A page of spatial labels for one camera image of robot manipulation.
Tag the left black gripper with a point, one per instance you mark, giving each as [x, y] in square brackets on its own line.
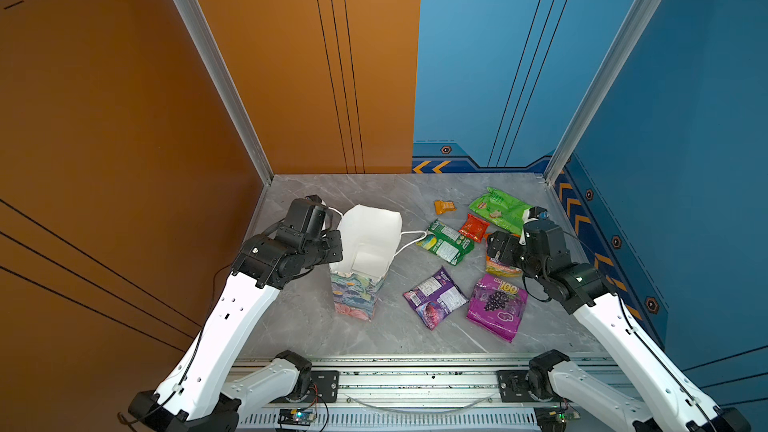
[336, 253]

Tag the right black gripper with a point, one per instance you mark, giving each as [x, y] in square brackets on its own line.
[510, 243]

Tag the large green chips bag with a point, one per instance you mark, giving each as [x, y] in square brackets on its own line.
[500, 209]

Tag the orange Fox's candy bag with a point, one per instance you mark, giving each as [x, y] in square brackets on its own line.
[494, 267]

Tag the floral white paper bag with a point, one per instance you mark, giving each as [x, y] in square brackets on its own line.
[371, 239]

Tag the magenta grape candy bag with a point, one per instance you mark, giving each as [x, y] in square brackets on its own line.
[497, 306]

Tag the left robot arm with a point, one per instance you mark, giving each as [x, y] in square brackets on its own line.
[216, 336]

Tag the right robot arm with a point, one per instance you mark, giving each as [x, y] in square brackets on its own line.
[624, 342]

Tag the green white snack bag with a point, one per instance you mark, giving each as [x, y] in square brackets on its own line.
[446, 243]

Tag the purple white snack bag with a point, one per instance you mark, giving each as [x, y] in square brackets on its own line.
[435, 298]

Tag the small red snack packet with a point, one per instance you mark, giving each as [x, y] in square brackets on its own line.
[474, 228]

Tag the small orange snack packet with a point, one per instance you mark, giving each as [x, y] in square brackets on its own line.
[441, 207]

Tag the right circuit board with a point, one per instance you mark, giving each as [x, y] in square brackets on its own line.
[555, 420]

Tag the circuit board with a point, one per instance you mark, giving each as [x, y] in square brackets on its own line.
[555, 420]
[296, 419]

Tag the left circuit board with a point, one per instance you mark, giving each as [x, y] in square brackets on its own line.
[296, 419]

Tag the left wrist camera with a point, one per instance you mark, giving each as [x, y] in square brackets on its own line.
[316, 199]

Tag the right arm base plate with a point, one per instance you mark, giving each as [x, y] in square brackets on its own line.
[514, 386]

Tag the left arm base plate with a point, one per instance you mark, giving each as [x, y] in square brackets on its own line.
[316, 384]

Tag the aluminium rail frame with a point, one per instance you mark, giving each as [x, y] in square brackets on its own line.
[426, 385]

